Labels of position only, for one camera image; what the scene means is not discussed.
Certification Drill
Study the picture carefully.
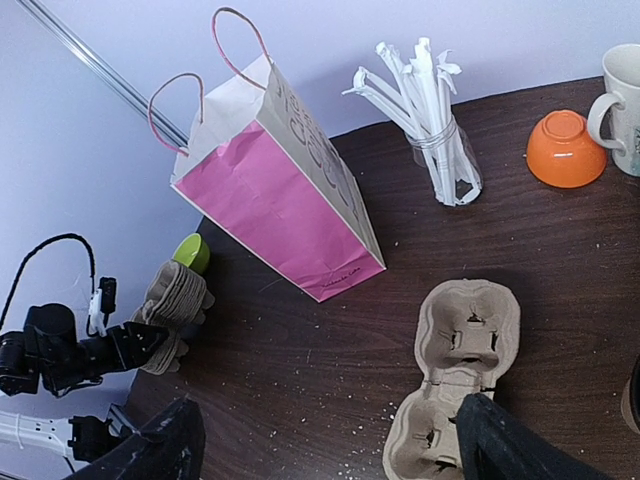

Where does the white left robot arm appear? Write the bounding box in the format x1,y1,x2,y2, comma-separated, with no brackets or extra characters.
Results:
1,303,169,463

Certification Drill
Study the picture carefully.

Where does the beige ceramic mug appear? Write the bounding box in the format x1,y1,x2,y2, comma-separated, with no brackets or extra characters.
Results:
587,44,639,177

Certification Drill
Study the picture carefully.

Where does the orange bowl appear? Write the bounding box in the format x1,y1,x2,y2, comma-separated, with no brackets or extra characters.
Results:
526,110,607,189

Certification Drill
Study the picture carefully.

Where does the single cardboard cup carrier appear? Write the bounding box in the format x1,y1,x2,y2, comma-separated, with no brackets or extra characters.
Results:
382,279,521,479

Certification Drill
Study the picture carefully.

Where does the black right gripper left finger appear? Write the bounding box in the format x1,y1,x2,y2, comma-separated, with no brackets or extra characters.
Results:
68,398,206,480

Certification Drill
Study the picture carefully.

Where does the pink and white paper bag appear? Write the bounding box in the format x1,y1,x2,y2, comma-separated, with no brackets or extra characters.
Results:
148,6,388,304

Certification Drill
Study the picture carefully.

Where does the single brown paper cup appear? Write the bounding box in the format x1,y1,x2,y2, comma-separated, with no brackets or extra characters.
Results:
620,357,640,434

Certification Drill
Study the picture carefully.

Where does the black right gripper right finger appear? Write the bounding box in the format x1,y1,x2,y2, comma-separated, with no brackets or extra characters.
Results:
456,393,608,479

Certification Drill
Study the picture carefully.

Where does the glass jar of straws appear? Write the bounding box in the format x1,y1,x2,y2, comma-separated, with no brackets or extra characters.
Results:
343,37,483,207

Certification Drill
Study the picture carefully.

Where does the left aluminium frame post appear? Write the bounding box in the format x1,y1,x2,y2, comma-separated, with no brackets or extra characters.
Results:
17,0,194,146

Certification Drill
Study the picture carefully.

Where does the lime green bowl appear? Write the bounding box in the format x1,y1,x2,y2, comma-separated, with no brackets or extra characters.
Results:
172,233,211,276

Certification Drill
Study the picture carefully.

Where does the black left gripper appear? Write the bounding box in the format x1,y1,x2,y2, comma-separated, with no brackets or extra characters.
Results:
1,303,170,398

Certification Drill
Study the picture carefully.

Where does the stack of cardboard cup carriers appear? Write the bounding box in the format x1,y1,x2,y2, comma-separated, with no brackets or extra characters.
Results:
133,260,215,375

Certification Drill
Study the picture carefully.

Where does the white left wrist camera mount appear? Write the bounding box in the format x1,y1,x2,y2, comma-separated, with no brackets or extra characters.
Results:
86,277,117,337

